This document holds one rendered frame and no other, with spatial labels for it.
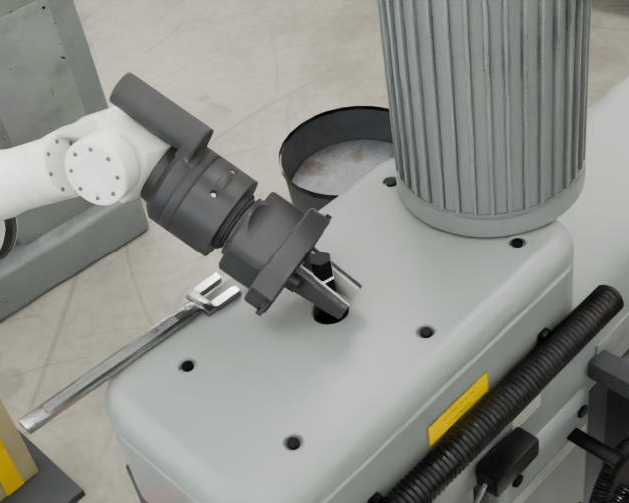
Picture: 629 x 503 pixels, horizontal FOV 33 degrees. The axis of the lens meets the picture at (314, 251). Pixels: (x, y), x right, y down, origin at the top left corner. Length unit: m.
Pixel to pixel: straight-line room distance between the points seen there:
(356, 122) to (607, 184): 2.28
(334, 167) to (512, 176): 2.47
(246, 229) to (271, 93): 3.89
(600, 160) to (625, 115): 0.10
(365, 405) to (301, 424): 0.06
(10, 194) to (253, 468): 0.38
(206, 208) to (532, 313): 0.34
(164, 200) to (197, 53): 4.31
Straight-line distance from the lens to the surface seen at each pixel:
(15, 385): 3.82
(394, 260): 1.06
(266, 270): 0.95
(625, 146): 1.41
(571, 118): 1.05
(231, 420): 0.95
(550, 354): 1.08
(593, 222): 1.29
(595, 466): 1.62
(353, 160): 3.50
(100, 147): 0.96
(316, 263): 0.97
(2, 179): 1.09
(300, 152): 3.52
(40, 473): 3.48
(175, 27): 5.54
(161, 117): 0.97
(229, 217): 0.97
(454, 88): 0.97
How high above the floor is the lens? 2.61
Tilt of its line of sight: 41 degrees down
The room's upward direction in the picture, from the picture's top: 11 degrees counter-clockwise
